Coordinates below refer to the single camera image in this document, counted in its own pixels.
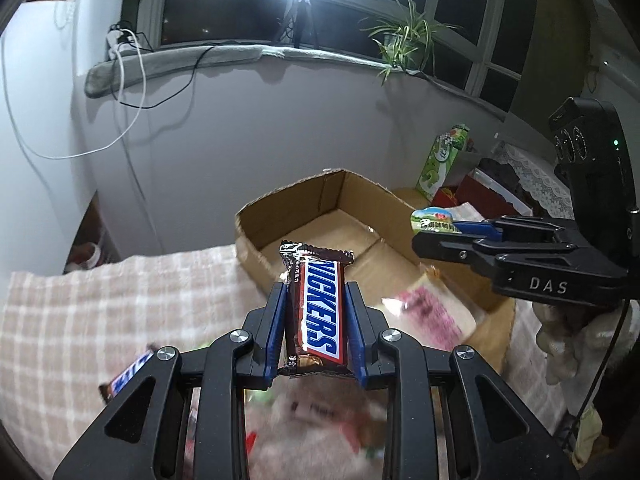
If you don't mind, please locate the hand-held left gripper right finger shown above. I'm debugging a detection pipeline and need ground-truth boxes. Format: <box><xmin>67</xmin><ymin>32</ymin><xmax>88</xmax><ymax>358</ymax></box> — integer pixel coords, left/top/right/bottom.
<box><xmin>342</xmin><ymin>281</ymin><xmax>581</xmax><ymax>480</ymax></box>

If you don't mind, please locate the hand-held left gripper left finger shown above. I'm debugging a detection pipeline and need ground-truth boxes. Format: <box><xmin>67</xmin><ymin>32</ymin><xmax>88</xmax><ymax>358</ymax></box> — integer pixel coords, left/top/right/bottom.
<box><xmin>52</xmin><ymin>281</ymin><xmax>291</xmax><ymax>480</ymax></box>

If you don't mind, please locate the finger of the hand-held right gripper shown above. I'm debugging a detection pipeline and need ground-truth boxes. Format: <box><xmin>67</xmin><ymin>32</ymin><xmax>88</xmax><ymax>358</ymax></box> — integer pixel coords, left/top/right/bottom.
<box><xmin>411</xmin><ymin>230</ymin><xmax>581</xmax><ymax>281</ymax></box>
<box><xmin>452</xmin><ymin>215</ymin><xmax>576</xmax><ymax>243</ymax></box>

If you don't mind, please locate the green label snack packet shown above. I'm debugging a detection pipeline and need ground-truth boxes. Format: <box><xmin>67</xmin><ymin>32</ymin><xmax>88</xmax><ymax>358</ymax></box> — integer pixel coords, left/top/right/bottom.
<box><xmin>410</xmin><ymin>207</ymin><xmax>463</xmax><ymax>235</ymax></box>

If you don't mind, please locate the brown chocolate bar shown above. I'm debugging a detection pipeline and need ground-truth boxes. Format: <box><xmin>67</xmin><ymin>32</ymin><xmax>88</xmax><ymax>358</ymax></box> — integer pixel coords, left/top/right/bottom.
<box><xmin>277</xmin><ymin>240</ymin><xmax>356</xmax><ymax>377</ymax></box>
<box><xmin>98</xmin><ymin>351</ymin><xmax>156</xmax><ymax>405</ymax></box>

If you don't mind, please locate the sliced bread packet pink label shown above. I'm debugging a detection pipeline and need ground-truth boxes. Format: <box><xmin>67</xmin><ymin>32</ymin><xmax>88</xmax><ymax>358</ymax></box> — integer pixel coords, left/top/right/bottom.
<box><xmin>382</xmin><ymin>265</ymin><xmax>488</xmax><ymax>353</ymax></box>

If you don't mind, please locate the cardboard box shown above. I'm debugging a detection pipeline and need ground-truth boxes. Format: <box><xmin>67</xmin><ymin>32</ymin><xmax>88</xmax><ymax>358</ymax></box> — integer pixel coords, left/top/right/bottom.
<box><xmin>235</xmin><ymin>168</ymin><xmax>517</xmax><ymax>376</ymax></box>

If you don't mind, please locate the blurred pile of snack packets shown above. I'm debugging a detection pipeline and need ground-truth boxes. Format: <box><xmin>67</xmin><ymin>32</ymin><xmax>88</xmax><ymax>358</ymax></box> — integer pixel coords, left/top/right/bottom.
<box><xmin>185</xmin><ymin>375</ymin><xmax>451</xmax><ymax>480</ymax></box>

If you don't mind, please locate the person's right hand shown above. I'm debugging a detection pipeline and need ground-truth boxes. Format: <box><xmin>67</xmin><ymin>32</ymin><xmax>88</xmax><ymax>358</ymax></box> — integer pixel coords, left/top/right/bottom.
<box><xmin>532</xmin><ymin>300</ymin><xmax>640</xmax><ymax>386</ymax></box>

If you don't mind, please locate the red paper bag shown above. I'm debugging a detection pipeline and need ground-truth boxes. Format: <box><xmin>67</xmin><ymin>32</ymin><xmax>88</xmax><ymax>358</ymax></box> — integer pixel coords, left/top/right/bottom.
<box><xmin>440</xmin><ymin>172</ymin><xmax>533</xmax><ymax>218</ymax></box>

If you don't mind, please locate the white lace cloth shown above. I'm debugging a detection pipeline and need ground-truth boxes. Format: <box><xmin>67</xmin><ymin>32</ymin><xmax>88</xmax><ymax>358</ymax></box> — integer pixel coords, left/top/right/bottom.
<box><xmin>492</xmin><ymin>142</ymin><xmax>576</xmax><ymax>221</ymax></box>

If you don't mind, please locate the green drink carton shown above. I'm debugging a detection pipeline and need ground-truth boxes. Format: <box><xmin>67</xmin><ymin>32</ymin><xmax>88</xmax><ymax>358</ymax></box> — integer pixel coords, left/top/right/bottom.
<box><xmin>416</xmin><ymin>124</ymin><xmax>471</xmax><ymax>200</ymax></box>

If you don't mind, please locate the checkered tablecloth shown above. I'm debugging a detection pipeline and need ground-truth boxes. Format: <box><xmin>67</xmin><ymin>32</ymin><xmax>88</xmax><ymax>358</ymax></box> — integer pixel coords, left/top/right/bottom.
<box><xmin>0</xmin><ymin>245</ymin><xmax>576</xmax><ymax>480</ymax></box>

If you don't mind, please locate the potted spider plant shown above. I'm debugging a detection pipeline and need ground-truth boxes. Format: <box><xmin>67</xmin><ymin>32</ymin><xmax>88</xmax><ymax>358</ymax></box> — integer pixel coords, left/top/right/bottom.
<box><xmin>360</xmin><ymin>0</ymin><xmax>463</xmax><ymax>86</ymax></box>

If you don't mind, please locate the pale yellow cloth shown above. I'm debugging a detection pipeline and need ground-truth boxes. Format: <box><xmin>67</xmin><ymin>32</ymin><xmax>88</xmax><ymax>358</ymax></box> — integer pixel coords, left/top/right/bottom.
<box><xmin>572</xmin><ymin>402</ymin><xmax>606</xmax><ymax>468</ymax></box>

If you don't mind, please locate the grey sill cloth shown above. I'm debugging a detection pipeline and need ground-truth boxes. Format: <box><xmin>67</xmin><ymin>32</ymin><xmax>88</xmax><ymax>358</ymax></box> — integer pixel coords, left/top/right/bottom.
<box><xmin>84</xmin><ymin>42</ymin><xmax>301</xmax><ymax>100</ymax></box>

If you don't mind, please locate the white power strip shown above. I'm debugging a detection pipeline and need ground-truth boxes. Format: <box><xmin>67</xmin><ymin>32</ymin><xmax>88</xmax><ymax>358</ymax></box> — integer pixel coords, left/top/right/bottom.
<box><xmin>106</xmin><ymin>29</ymin><xmax>138</xmax><ymax>58</ymax></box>

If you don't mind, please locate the white framed window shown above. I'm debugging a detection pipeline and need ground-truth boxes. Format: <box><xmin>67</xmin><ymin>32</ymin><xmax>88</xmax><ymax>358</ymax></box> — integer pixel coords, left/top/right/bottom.
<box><xmin>122</xmin><ymin>0</ymin><xmax>541</xmax><ymax>121</ymax></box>

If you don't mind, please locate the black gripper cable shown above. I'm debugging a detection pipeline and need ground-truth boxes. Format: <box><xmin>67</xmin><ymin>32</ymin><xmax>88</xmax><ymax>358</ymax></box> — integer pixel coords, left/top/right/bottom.
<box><xmin>562</xmin><ymin>300</ymin><xmax>631</xmax><ymax>456</ymax></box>

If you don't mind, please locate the black power cable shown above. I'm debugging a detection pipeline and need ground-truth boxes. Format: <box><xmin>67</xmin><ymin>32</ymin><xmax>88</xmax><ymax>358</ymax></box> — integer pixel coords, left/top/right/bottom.
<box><xmin>112</xmin><ymin>32</ymin><xmax>221</xmax><ymax>111</ymax></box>

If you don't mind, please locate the white charging cable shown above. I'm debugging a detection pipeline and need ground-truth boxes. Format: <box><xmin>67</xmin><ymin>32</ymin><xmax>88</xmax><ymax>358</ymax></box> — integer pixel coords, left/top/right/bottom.
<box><xmin>2</xmin><ymin>30</ymin><xmax>148</xmax><ymax>161</ymax></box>

